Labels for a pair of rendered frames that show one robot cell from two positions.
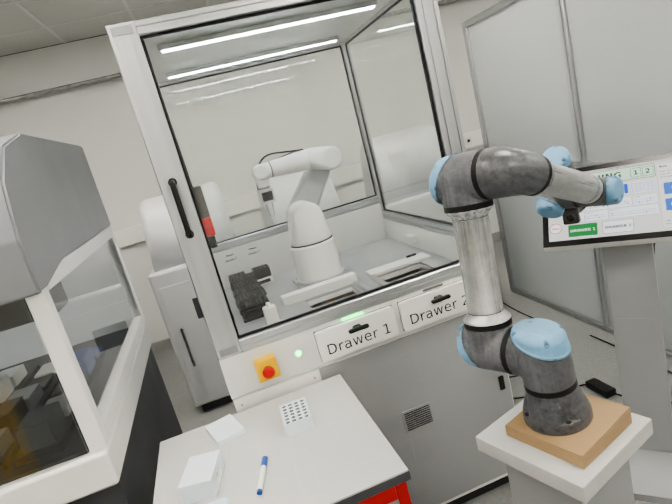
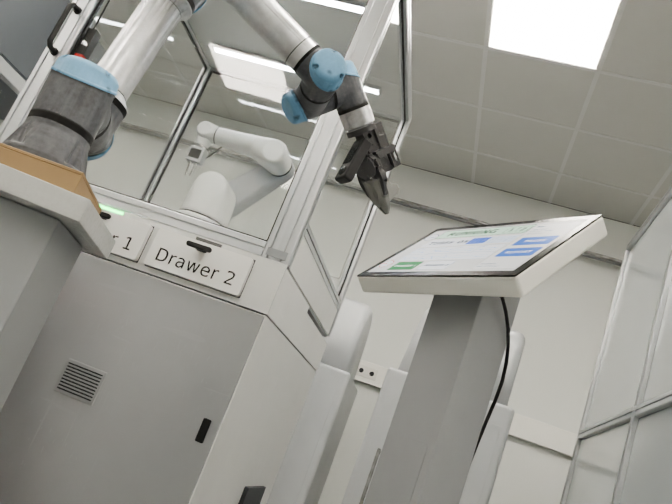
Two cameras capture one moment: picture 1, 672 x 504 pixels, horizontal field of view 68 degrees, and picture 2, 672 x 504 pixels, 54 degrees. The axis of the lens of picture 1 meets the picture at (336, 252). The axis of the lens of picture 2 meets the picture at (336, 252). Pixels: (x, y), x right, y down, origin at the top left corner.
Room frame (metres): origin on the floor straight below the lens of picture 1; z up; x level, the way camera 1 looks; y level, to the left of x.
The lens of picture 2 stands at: (0.23, -1.39, 0.54)
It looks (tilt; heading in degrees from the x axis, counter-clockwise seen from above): 16 degrees up; 26
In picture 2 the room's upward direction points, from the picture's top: 21 degrees clockwise
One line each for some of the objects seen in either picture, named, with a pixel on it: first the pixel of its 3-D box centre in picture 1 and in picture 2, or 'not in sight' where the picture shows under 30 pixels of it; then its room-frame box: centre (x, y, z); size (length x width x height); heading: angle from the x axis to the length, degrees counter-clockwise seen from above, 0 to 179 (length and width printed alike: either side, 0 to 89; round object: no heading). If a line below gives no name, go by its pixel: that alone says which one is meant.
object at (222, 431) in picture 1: (224, 429); not in sight; (1.41, 0.47, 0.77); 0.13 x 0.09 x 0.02; 30
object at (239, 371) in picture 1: (331, 296); (171, 281); (2.11, 0.07, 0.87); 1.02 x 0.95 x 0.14; 103
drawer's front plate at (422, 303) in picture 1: (437, 304); (198, 261); (1.70, -0.31, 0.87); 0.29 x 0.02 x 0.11; 103
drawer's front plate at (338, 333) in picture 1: (357, 333); (99, 228); (1.63, 0.00, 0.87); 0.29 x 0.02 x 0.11; 103
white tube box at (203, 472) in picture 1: (202, 476); not in sight; (1.17, 0.49, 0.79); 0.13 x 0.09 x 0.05; 179
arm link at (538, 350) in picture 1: (540, 352); (77, 97); (1.04, -0.39, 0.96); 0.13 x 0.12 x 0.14; 37
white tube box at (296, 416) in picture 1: (296, 415); not in sight; (1.36, 0.24, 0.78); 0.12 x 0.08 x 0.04; 10
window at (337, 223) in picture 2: not in sight; (364, 159); (2.22, -0.41, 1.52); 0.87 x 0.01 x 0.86; 13
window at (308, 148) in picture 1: (322, 162); (200, 64); (1.66, -0.03, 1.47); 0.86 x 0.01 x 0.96; 103
